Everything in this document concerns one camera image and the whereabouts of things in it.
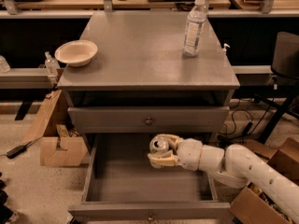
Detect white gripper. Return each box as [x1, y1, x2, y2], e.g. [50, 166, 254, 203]
[148, 133, 203, 171]

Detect green white 7up can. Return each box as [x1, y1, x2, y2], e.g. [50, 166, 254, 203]
[149, 136, 169, 154]

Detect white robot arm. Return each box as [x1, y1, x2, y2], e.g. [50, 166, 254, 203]
[148, 133, 299, 222]

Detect open grey middle drawer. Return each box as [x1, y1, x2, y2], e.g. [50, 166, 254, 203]
[69, 133, 230, 221]

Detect grey drawer cabinet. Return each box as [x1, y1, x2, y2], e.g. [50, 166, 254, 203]
[56, 10, 241, 224]

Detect closed grey top drawer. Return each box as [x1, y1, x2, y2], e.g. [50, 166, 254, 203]
[68, 106, 229, 133]

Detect open cardboard box right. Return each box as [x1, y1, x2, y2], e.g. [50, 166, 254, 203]
[230, 138, 299, 224]

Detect cardboard pieces left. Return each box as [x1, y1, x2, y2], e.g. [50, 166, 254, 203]
[21, 91, 88, 167]

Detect white pump dispenser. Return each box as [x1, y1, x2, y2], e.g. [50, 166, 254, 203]
[222, 43, 230, 55]

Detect black chair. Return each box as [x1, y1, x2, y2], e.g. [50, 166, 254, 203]
[254, 32, 299, 144]

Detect clear plastic water bottle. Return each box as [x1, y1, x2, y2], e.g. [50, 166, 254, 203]
[183, 0, 206, 57]

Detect white paper bowl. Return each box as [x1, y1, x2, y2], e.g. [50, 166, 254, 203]
[54, 40, 98, 67]

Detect small clear bottle left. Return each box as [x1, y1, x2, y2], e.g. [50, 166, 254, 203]
[45, 51, 60, 76]

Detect black power adapter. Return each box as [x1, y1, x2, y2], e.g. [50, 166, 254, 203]
[6, 145, 26, 159]

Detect black cables on floor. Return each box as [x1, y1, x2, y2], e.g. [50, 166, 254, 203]
[217, 98, 269, 147]

